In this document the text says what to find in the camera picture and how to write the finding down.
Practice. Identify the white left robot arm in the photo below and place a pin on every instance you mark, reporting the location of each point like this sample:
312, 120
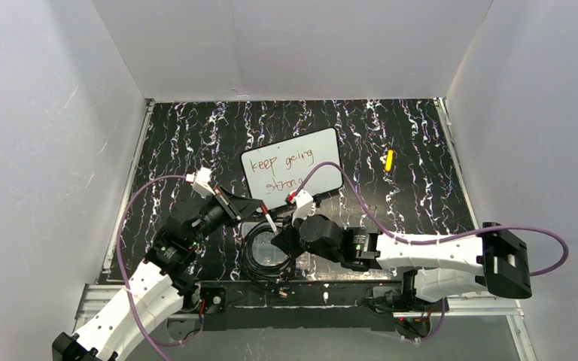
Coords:
158, 287

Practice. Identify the red whiteboard marker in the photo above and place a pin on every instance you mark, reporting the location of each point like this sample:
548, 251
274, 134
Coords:
271, 223

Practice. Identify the clear plastic parts box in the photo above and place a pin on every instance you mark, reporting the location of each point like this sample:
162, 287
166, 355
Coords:
264, 263

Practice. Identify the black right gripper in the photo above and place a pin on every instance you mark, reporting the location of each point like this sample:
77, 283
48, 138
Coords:
293, 237

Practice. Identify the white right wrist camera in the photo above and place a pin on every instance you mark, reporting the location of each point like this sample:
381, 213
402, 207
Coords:
304, 206

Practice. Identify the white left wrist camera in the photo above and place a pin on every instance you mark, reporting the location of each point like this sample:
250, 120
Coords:
200, 183

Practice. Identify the aluminium front rail frame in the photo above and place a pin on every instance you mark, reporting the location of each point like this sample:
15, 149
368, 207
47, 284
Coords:
226, 296

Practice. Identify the small white whiteboard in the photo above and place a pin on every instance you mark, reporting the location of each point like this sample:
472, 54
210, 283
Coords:
273, 171

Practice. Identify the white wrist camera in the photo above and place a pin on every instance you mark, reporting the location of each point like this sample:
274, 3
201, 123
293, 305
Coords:
200, 183
304, 206

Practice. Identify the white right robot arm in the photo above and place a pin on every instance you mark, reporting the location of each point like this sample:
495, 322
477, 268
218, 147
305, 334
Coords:
491, 259

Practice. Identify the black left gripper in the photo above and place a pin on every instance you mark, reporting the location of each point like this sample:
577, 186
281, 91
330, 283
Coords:
229, 205

